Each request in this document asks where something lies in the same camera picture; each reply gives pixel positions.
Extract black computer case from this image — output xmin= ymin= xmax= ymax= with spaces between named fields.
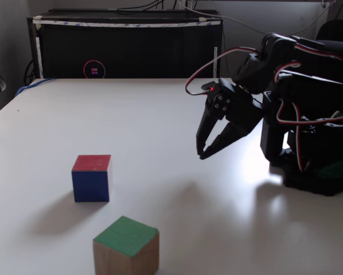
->
xmin=27 ymin=9 xmax=224 ymax=80

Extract green table clamp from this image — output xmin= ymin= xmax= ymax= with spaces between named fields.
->
xmin=314 ymin=159 xmax=343 ymax=180

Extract red and blue cube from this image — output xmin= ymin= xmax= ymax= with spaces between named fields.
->
xmin=71 ymin=154 xmax=114 ymax=203

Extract black office chair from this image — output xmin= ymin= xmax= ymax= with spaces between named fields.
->
xmin=315 ymin=19 xmax=343 ymax=44

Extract blue cable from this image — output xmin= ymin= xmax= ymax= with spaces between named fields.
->
xmin=15 ymin=76 xmax=57 ymax=96

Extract green and wood cube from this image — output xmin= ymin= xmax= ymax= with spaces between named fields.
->
xmin=92 ymin=215 xmax=160 ymax=275

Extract red white servo cable loop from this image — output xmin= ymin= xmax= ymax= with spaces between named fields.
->
xmin=185 ymin=47 xmax=264 ymax=97

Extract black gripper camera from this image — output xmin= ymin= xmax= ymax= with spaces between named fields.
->
xmin=202 ymin=81 xmax=219 ymax=94

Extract black cables beside case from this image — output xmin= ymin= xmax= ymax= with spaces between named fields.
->
xmin=23 ymin=58 xmax=35 ymax=85

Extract long white tape strip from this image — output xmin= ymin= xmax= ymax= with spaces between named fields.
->
xmin=32 ymin=15 xmax=221 ymax=29

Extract short white tape strip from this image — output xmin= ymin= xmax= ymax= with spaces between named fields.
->
xmin=213 ymin=46 xmax=219 ymax=78
xmin=34 ymin=37 xmax=44 ymax=79

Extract black cable bundle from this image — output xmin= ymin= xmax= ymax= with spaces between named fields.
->
xmin=115 ymin=0 xmax=201 ymax=15

